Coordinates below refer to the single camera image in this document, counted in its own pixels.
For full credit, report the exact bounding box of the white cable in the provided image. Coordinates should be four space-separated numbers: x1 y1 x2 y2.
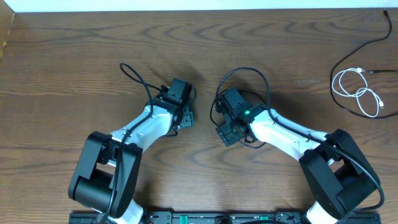
331 67 385 118

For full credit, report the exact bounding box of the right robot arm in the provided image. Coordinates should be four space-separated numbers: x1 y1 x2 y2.
213 88 380 223

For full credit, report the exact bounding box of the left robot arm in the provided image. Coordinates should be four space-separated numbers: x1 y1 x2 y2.
68 79 196 223

